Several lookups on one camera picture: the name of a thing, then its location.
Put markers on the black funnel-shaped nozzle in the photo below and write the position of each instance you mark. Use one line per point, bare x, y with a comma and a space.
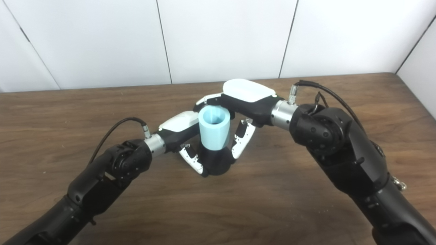
216, 163

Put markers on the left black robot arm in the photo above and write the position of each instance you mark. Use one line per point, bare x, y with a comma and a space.
102, 177

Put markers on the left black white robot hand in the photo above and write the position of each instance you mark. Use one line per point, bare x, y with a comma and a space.
178, 124

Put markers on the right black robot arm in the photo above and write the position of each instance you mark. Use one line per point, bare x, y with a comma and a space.
340, 146

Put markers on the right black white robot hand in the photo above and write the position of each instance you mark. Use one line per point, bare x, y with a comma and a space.
248, 92

